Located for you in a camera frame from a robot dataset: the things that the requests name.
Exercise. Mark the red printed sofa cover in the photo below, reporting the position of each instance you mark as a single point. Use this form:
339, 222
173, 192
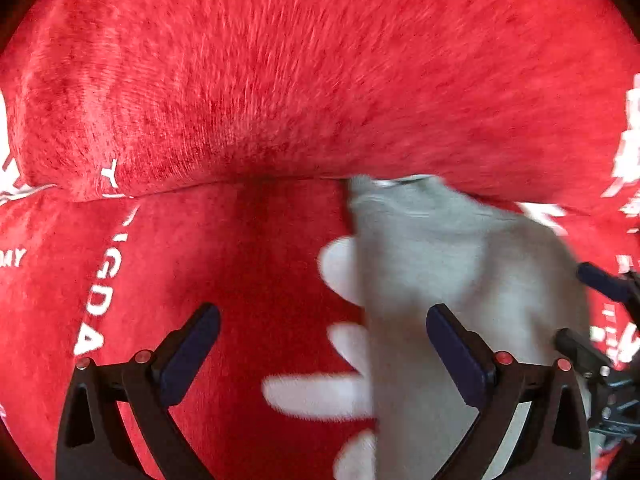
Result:
250, 85

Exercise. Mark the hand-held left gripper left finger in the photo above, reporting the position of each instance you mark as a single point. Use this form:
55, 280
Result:
190, 355

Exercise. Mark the grey knitted sock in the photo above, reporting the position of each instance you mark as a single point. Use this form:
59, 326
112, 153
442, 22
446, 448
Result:
425, 260

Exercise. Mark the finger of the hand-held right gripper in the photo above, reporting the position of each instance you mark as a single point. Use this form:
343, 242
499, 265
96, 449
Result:
602, 280
582, 347

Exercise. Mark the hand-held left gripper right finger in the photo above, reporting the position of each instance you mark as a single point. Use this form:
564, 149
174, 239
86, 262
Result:
460, 355

